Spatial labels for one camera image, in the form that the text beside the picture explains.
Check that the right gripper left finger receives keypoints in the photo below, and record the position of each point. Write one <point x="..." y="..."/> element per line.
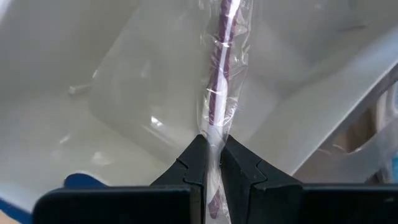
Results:
<point x="124" y="205"/>

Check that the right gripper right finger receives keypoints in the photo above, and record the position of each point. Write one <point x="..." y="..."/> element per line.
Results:
<point x="280" y="205"/>

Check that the purple toothbrush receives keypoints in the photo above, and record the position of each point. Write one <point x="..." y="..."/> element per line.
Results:
<point x="221" y="81"/>

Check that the dark blue cloth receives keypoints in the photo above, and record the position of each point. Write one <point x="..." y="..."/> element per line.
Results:
<point x="84" y="181"/>

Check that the light grey plastic bin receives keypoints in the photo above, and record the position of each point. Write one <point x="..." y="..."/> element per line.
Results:
<point x="62" y="62"/>

